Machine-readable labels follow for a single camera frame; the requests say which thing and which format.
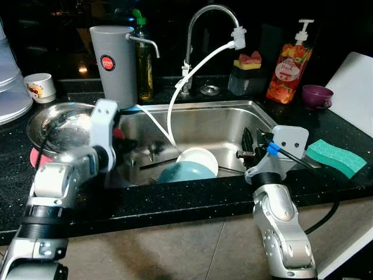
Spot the dark utensil in sink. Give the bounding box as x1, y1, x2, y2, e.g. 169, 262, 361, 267
139, 156, 179, 171

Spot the light blue plate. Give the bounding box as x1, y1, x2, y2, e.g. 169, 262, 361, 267
157, 161, 217, 185

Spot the white bowl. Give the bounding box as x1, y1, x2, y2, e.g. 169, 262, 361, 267
176, 146, 220, 179

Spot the stainless steel sink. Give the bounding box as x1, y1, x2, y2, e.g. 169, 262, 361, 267
112, 99, 307, 188

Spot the dark sponge holder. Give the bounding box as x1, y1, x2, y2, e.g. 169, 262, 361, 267
227, 65, 268, 97

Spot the round metal sink stopper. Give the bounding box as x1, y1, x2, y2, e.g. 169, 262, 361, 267
199, 84, 221, 97

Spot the stainless steel bowl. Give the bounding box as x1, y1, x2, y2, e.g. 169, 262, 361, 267
26, 101, 97, 159

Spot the green sponge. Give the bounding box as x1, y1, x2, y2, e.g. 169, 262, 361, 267
305, 139, 368, 180

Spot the yellow sponge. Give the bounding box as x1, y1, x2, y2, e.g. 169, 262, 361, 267
233, 59, 263, 71

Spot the purple cup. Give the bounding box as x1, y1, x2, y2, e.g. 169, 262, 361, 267
301, 84, 335, 110

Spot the orange dish soap pump pouch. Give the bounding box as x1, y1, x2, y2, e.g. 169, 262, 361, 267
266, 19, 316, 105

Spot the grey water filter canister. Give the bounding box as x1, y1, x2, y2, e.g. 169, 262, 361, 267
89, 25, 160, 110

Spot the green capped oil bottle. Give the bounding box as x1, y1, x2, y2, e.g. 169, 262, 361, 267
131, 8, 156, 102

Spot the pink sponge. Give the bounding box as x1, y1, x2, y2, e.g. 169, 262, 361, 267
238, 50, 263, 64

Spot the pink plate under bowl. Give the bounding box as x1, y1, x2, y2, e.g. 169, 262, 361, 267
29, 147, 54, 171

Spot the white faucet diverter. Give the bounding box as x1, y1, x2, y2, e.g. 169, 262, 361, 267
231, 26, 247, 51

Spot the white printed mug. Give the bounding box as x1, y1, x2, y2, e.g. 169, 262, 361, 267
23, 72, 58, 104

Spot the chrome gooseneck faucet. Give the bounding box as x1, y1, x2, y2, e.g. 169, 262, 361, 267
179, 4, 241, 96

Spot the white cutting board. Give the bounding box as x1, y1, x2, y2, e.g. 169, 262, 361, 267
324, 51, 373, 138

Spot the blue cable clip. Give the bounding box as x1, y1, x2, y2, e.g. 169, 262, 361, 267
266, 142, 280, 158

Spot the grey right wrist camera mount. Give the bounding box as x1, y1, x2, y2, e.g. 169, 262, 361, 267
245, 125, 310, 179

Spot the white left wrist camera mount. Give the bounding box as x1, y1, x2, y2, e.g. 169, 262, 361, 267
89, 99, 121, 173

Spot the white water hose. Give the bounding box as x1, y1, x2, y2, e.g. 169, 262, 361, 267
136, 41, 237, 149

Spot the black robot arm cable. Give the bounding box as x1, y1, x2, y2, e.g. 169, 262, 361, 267
277, 147, 341, 235

